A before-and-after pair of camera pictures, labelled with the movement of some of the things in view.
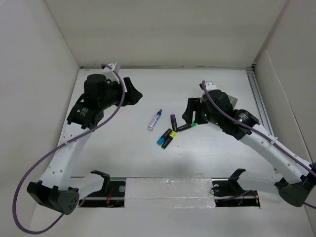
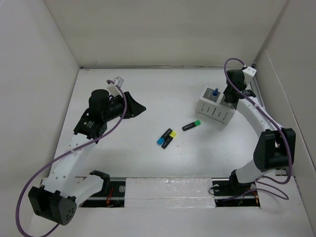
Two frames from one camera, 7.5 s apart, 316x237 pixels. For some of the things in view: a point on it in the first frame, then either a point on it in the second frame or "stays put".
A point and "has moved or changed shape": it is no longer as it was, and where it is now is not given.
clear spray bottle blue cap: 154,121 has moved or changed shape
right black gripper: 194,103 -> 226,89
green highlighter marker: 186,126 has moved or changed shape
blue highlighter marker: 160,141 stays put
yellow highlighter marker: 172,135 stays put
